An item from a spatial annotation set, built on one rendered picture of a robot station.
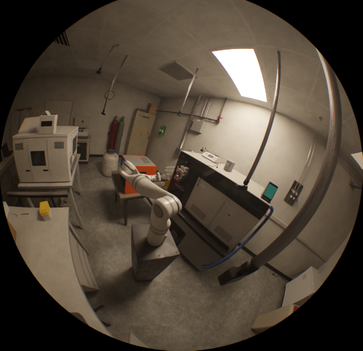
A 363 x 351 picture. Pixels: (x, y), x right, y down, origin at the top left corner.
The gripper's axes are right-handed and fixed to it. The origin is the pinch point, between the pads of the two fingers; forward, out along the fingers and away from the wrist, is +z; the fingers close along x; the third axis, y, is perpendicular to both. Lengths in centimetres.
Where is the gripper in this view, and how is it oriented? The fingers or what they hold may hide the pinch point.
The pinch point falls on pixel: (171, 176)
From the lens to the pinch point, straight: 120.3
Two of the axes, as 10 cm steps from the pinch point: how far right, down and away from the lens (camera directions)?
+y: -6.7, 3.3, 6.6
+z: 7.0, -0.2, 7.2
